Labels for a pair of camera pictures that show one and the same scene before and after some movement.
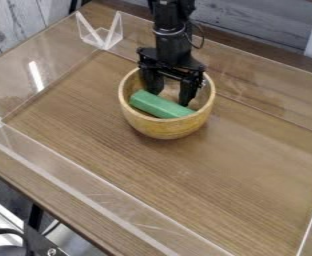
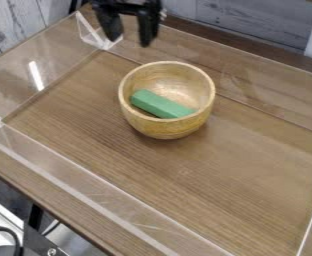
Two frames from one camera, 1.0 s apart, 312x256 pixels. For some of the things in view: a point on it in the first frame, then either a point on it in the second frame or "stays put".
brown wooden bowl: x=158 y=126 stays put
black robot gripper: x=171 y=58 to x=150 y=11
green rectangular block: x=160 y=106 stays put
